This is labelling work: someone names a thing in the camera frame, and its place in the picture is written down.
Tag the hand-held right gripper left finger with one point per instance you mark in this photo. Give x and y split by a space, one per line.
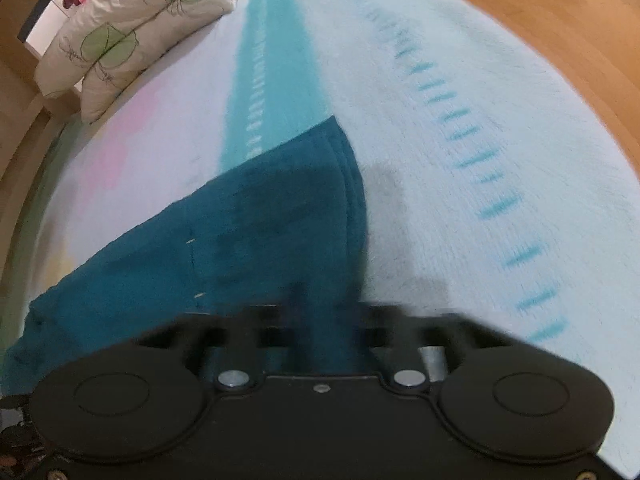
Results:
272 319

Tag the teal pants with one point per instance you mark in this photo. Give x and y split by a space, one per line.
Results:
260 240

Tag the white pastel patterned blanket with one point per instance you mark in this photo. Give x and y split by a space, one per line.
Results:
450 120

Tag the leaf print pillow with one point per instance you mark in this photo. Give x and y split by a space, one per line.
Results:
165 55
150 0

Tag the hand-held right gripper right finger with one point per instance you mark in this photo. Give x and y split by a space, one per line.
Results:
382 319

